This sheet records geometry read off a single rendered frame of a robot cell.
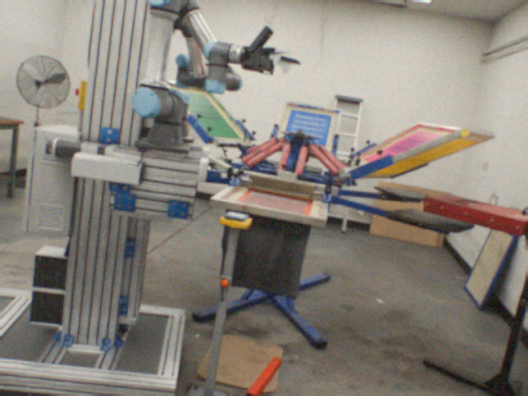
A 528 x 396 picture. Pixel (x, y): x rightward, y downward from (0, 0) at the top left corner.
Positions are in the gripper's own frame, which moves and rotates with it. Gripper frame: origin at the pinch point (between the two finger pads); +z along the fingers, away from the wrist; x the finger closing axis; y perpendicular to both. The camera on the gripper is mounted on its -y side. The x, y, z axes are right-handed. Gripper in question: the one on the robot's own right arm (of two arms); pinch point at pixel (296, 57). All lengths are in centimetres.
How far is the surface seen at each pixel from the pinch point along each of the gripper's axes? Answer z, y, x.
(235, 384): -21, 156, -81
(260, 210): -23, 62, -65
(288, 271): -7, 90, -84
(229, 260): -27, 87, -48
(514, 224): 99, 42, -134
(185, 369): -52, 158, -82
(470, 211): 76, 40, -141
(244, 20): -240, -154, -476
